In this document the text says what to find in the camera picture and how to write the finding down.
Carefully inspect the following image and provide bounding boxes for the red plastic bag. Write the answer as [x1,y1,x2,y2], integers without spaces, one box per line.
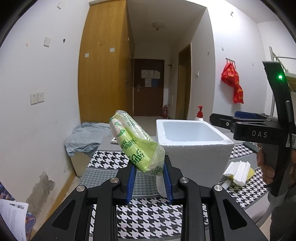
[221,62,244,104]

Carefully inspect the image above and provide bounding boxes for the white pump bottle red cap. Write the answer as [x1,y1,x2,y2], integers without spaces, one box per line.
[195,105,204,121]

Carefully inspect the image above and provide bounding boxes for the houndstooth bed sheet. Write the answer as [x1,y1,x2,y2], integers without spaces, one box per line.
[79,139,275,241]

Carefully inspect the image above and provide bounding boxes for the white foam sheets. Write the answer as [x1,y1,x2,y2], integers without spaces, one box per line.
[223,161,251,186]

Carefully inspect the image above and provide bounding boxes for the dark brown door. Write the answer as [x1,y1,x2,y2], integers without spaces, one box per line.
[131,59,165,117]

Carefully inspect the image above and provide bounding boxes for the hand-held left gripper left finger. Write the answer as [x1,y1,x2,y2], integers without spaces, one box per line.
[31,166,136,241]

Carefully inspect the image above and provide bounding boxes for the white printed papers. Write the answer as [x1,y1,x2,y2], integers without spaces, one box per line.
[0,199,28,241]

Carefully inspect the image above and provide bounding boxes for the patterned blue cloth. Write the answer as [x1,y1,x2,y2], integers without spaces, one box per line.
[0,183,36,232]

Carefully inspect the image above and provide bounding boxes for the green tissue packet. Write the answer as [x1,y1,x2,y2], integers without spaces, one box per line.
[109,109,166,177]

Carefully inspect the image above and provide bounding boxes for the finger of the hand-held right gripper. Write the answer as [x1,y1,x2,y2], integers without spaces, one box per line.
[210,113,281,142]
[234,111,279,122]

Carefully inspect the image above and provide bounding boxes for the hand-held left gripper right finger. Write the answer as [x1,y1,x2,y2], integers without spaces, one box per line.
[162,160,270,241]

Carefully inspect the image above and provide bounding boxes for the white foam box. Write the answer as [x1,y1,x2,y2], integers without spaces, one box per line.
[156,119,234,198]

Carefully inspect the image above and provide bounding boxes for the metal bunk bed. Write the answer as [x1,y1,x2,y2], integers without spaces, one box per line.
[268,46,296,116]

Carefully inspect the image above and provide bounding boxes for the blue-grey blanket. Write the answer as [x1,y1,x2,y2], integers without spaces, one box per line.
[65,122,112,157]

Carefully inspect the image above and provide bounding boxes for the person's right hand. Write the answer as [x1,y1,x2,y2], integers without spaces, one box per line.
[256,146,276,185]

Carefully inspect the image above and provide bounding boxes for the wooden door frame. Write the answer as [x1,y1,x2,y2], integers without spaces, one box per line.
[175,43,192,120]

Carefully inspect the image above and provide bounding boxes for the wooden wardrobe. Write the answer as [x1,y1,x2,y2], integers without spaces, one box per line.
[77,0,135,123]

